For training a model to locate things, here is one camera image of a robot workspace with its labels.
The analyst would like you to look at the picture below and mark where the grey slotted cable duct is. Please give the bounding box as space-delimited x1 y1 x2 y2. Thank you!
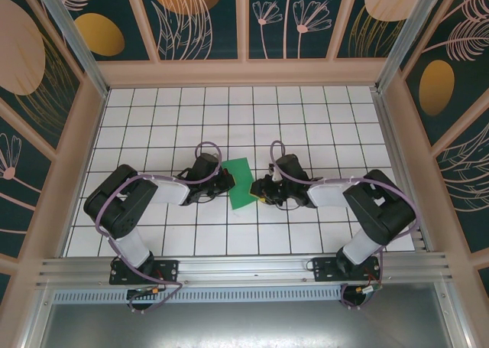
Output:
53 285 345 304

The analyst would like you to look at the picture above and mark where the aluminium side rail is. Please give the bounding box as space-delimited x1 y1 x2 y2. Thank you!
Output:
372 89 432 252

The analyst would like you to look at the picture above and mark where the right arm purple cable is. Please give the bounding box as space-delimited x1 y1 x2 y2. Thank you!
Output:
270 140 419 311

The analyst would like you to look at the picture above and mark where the right controller board with wires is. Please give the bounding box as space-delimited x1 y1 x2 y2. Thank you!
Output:
341 284 384 310

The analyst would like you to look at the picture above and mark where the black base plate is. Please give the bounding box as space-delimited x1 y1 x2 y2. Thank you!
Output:
312 256 382 284
109 259 180 286

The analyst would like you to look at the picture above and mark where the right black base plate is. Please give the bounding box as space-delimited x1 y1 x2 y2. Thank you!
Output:
312 256 382 284

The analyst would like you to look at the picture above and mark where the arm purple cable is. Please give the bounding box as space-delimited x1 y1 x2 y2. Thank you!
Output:
95 141 222 314
270 140 419 311

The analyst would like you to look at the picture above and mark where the left controller board with wires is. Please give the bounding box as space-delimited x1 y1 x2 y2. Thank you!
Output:
127 285 166 311

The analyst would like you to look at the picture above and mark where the grey metal sheet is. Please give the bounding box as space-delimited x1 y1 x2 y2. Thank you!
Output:
22 281 471 348

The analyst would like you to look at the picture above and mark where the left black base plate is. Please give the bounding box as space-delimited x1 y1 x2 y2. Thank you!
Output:
109 259 180 286

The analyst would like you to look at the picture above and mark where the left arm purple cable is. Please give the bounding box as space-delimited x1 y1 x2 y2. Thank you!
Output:
95 141 222 314

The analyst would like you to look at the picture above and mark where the controller board with wires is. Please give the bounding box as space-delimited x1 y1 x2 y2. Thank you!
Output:
341 284 384 310
127 285 166 311

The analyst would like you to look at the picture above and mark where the long aluminium base rail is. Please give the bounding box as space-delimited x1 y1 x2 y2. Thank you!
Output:
36 252 454 288

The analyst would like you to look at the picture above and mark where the aluminium frame post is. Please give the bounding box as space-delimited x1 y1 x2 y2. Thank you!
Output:
30 0 110 96
374 0 444 93

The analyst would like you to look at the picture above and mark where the green cloth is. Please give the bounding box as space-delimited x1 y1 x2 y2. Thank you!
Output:
221 157 257 211

